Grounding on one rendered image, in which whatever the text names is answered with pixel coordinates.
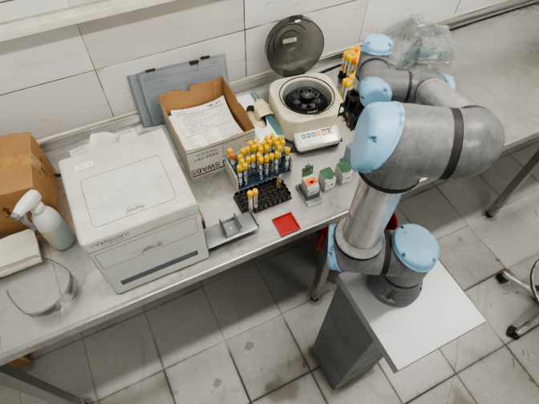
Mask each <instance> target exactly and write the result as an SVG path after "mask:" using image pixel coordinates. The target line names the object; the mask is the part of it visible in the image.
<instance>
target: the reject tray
mask: <svg viewBox="0 0 539 404"><path fill-rule="evenodd" d="M272 221H273V223H274V225H275V227H276V229H277V230H278V232H279V234H280V235H281V237H283V236H286V235H288V234H290V233H292V232H295V231H298V230H299V229H301V227H300V226H299V224H298V222H297V221H296V219H295V218H294V215H293V214H292V212H288V213H286V214H283V215H281V216H278V217H276V218H273V219H272Z"/></svg>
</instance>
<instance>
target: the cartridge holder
mask: <svg viewBox="0 0 539 404"><path fill-rule="evenodd" d="M301 184H302V183H300V184H297V185H295V187H296V189H297V190H298V193H299V194H300V196H301V198H302V199H303V200H304V202H305V204H306V206H307V207H311V206H313V205H316V204H319V203H321V202H322V198H321V196H320V191H319V190H318V192H316V193H315V194H312V195H309V196H307V194H306V193H305V192H304V190H303V188H302V186H301Z"/></svg>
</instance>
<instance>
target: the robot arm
mask: <svg viewBox="0 0 539 404"><path fill-rule="evenodd" d="M392 47H393V42H392V41H391V39H390V38H389V37H387V36H386V35H384V34H370V35H368V36H367V37H366V38H365V39H364V40H363V45H362V47H361V49H360V50H361V51H360V56H359V61H358V65H357V69H356V72H355V78H354V82H353V89H351V90H349V91H347V92H346V98H345V102H343V103H340V105H339V109H338V116H336V117H335V118H339V117H342V121H345V122H346V126H347V127H348V128H349V129H350V131H353V130H355V134H354V136H353V139H352V144H351V166H352V168H353V169H354V170H356V171H357V172H358V174H359V176H360V178H359V182H358V185H357V188H356V190H355V194H354V197H353V200H352V202H351V206H350V209H349V212H348V214H347V217H345V218H343V219H342V220H341V221H340V222H339V223H338V224H331V225H330V226H329V233H328V254H327V264H328V267H329V268H330V269H332V270H337V271H339V272H342V273H343V272H349V273H363V274H366V275H367V286H368V288H369V290H370V291H371V293H372V294H373V296H374V297H375V298H376V299H377V300H379V301H380V302H382V303H384V304H385V305H389V306H392V307H404V306H407V305H410V304H411V303H413V302H414V301H415V300H416V299H417V298H418V296H419V295H420V293H421V291H422V288H423V279H424V278H425V277H426V275H427V274H428V273H429V271H431V270H432V269H433V268H434V266H435V264H436V262H437V260H438V257H439V254H440V249H439V245H438V243H437V241H436V239H435V237H434V236H433V235H432V234H431V233H430V232H429V231H428V230H427V229H426V228H424V227H422V226H420V225H417V224H403V225H401V226H399V227H398V228H397V229H396V230H388V229H385V228H386V226H387V223H388V221H389V220H390V218H391V216H392V214H393V212H394V211H395V208H396V206H397V204H398V203H399V200H400V198H401V196H402V195H403V193H405V192H409V191H411V190H412V189H413V188H414V187H415V186H416V185H417V184H418V183H419V181H420V179H421V178H429V179H437V180H464V179H468V178H471V177H473V176H476V175H479V174H481V173H482V172H483V171H485V170H486V169H488V168H489V167H491V166H492V165H493V164H494V163H495V162H496V160H497V159H498V157H499V156H500V154H501V152H502V150H503V147H504V145H505V130H504V127H503V125H502V123H501V121H500V120H499V119H498V118H497V117H496V116H495V115H494V114H493V113H492V112H491V111H490V110H489V109H487V108H486V107H482V106H480V105H473V104H471V103H470V102H469V101H467V100H466V99H465V98H464V97H463V96H462V95H460V94H459V93H458V92H457V91H455V88H456V83H455V79H454V78H453V77H452V76H451V75H444V74H441V73H436V74H433V73H423V72H414V71H394V70H390V66H389V58H390V55H391V53H392V52H391V50H392ZM409 103H413V104H409ZM341 107H343V109H344V110H343V112H340V109H341ZM339 112H340V113H339Z"/></svg>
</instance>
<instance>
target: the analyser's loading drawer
mask: <svg viewBox="0 0 539 404"><path fill-rule="evenodd" d="M219 221H220V223H218V224H215V225H213V226H210V227H208V228H204V229H203V230H204V232H205V235H206V242H207V245H208V249H209V248H212V247H214V246H217V245H219V244H222V243H224V242H226V241H228V240H232V239H234V238H236V237H239V236H241V235H244V234H246V233H248V232H252V231H253V230H258V231H259V230H260V224H259V222H258V220H257V218H256V216H255V215H254V213H253V211H252V209H251V208H249V211H248V212H245V213H243V214H241V215H239V216H236V214H235V213H234V214H233V217H231V218H229V219H227V220H223V221H221V219H219ZM230 227H232V229H230Z"/></svg>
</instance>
